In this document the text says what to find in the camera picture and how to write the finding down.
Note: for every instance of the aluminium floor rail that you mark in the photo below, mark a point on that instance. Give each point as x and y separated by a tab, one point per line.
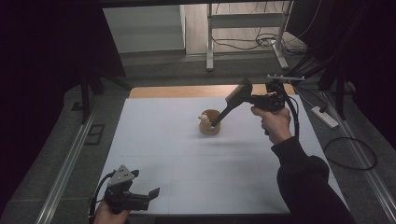
62	177
373	183

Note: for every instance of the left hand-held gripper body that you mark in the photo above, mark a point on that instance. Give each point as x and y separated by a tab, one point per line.
124	193

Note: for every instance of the wooden cup with duck figure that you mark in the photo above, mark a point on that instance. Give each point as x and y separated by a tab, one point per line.
211	123

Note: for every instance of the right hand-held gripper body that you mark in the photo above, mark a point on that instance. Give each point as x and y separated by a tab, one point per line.
271	99

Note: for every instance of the grey metal stand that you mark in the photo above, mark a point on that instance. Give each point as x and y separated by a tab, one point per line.
246	21

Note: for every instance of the black tripod stand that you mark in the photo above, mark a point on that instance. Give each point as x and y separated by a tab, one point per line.
85	96
341	93

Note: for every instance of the white power strip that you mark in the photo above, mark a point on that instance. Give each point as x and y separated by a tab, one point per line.
324	117

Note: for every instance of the person's left hand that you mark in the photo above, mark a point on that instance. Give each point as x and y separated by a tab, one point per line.
109	216

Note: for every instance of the person's right hand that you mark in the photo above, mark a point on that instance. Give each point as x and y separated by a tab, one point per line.
274	124

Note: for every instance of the dark curtain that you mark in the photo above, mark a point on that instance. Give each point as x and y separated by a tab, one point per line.
40	53
358	46

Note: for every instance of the white table cover sheet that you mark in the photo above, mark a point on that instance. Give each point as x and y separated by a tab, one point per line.
174	161

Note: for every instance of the black floor socket plate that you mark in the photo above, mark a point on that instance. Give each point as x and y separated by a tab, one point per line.
94	134

